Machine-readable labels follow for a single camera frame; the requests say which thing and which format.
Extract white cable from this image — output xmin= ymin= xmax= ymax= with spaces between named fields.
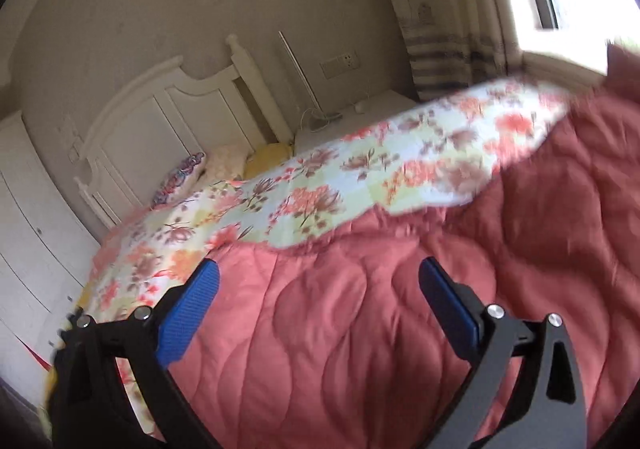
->
xmin=299 ymin=106 xmax=326 ymax=132

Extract cream textured pillow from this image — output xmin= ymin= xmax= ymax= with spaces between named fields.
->
xmin=202 ymin=145 xmax=248 ymax=182

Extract wall switch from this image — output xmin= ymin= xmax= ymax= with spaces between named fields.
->
xmin=59 ymin=121 xmax=85 ymax=164

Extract colourful patterned pillow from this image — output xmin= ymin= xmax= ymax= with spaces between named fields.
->
xmin=151 ymin=152 xmax=207 ymax=208

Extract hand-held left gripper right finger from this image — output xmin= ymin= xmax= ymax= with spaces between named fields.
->
xmin=419 ymin=256 xmax=587 ymax=449

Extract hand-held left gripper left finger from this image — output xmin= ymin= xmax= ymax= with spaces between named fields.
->
xmin=50 ymin=259 xmax=221 ymax=449

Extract white wardrobe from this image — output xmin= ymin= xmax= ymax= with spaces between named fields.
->
xmin=0 ymin=110 xmax=101 ymax=410

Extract white nightstand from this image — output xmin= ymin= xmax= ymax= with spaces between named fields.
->
xmin=294 ymin=91 xmax=426 ymax=154

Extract floral bed sheet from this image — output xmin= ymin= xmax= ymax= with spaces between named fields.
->
xmin=42 ymin=76 xmax=581 ymax=430

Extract striped printed curtain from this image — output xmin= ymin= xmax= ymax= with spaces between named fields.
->
xmin=362 ymin=0 xmax=526 ymax=102

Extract beige wall socket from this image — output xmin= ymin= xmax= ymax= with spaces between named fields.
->
xmin=320 ymin=50 xmax=361 ymax=78

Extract white wooden headboard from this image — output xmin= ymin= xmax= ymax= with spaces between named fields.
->
xmin=74 ymin=33 xmax=293 ymax=230

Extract beige window ledge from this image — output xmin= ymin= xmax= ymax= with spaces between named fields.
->
xmin=520 ymin=36 xmax=613 ymax=80

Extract yellow pillow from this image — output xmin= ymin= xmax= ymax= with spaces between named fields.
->
xmin=243 ymin=143 xmax=293 ymax=178

